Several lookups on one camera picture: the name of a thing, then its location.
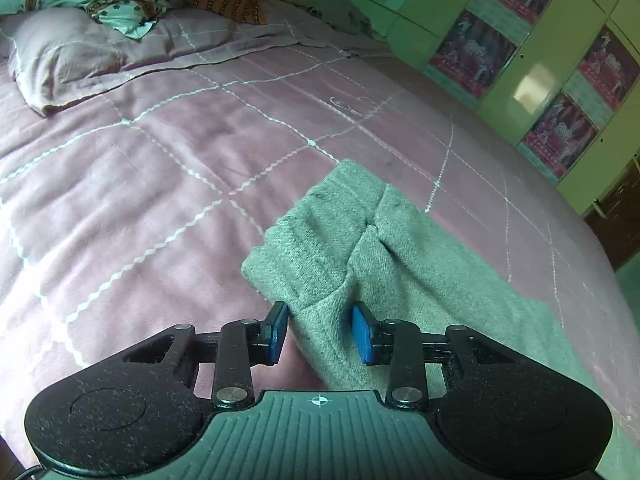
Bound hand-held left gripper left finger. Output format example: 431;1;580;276
120;301;290;410

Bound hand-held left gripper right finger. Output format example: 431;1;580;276
351;302;523;411

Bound grey-green towel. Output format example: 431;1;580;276
241;158;596;393

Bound pink quilted bedsheet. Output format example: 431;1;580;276
0;0;628;480

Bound dark wooden furniture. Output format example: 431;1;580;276
585;150;640;272

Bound grey crumpled cloth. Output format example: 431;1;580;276
305;2;396;47

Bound green wardrobe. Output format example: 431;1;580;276
350;0;640;218

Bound pink pillow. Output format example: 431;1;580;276
5;7;301;118

